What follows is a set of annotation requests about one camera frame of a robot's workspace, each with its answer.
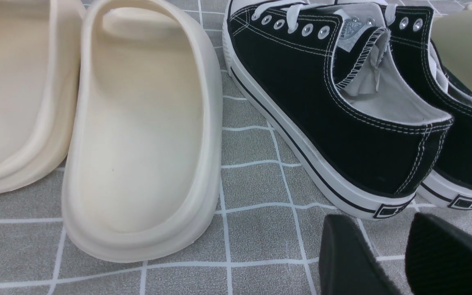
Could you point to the black canvas sneaker right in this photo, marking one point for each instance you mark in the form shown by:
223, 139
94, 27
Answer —
461, 123

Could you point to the grey checked tablecloth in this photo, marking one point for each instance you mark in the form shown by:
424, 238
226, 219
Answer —
264, 238

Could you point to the black canvas sneaker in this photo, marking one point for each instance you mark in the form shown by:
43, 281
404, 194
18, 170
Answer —
325, 77
461, 123

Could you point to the cream slipper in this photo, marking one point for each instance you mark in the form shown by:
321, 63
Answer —
142, 175
39, 79

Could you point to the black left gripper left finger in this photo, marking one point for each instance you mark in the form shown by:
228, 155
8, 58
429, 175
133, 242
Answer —
346, 263

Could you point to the olive slipper left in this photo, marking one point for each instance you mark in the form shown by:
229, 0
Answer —
471, 49

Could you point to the cream slipper far left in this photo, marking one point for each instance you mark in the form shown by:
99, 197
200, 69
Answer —
39, 79

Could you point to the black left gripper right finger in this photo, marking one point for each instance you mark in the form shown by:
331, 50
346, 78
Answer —
438, 257

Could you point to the black canvas sneaker left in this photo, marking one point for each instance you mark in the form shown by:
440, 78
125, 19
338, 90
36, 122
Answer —
325, 77

